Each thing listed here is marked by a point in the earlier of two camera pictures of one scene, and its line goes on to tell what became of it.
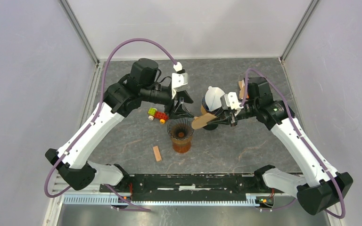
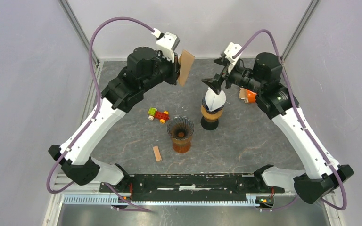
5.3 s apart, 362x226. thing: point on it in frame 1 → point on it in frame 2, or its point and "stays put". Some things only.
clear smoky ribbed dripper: (180, 128) stays put
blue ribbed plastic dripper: (206, 108) stays put
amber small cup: (181, 149) stays put
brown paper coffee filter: (201, 120) → (185, 60)
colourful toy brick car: (153, 113) stays put
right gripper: (226, 118) → (214, 83)
